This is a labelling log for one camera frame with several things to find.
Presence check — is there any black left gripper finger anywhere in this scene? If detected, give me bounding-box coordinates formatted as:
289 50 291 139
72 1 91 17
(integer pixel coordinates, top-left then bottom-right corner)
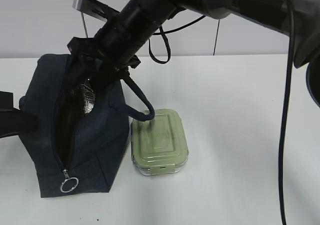
0 91 39 138

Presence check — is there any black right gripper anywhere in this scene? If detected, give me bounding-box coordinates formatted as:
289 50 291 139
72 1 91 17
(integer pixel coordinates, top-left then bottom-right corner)
66 22 140 85

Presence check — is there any dark blue lunch bag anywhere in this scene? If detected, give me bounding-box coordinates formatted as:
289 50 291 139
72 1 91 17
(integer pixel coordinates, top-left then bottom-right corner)
19 54 155 198

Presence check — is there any silver zipper pull ring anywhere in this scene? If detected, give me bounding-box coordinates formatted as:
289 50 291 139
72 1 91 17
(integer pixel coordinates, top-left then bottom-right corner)
59 168 80 193

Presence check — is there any green lidded food container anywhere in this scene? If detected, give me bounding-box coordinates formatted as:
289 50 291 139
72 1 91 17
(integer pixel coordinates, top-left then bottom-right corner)
131 109 189 176

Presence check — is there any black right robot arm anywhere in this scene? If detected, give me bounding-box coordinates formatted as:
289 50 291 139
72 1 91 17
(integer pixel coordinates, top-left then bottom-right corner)
67 0 320 101

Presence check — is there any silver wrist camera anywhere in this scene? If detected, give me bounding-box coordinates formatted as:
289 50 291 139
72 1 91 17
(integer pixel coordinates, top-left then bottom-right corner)
72 0 120 22

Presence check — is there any black cable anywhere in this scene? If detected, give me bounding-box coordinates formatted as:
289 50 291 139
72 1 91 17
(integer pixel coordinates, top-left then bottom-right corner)
147 0 298 225

